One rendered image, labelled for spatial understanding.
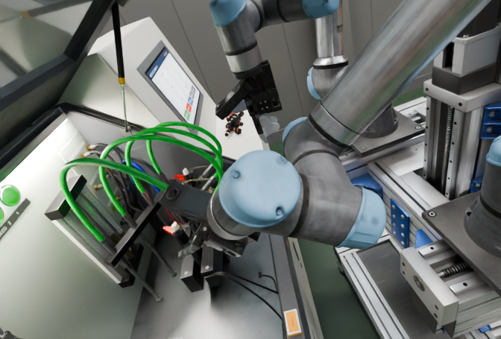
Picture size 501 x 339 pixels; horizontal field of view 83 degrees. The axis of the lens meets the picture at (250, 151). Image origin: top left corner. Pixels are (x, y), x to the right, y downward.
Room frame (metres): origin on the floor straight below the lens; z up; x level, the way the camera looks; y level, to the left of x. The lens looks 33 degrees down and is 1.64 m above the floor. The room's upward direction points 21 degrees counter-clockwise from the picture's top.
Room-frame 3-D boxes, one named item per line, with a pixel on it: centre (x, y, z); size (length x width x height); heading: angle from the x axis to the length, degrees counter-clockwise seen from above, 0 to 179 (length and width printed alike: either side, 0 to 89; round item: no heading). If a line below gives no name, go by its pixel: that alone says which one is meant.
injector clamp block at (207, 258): (0.69, 0.25, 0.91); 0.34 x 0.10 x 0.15; 173
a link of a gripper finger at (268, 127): (0.63, -0.06, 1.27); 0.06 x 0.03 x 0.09; 83
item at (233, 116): (1.28, 0.02, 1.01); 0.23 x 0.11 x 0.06; 173
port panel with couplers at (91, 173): (0.84, 0.49, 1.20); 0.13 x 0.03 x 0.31; 173
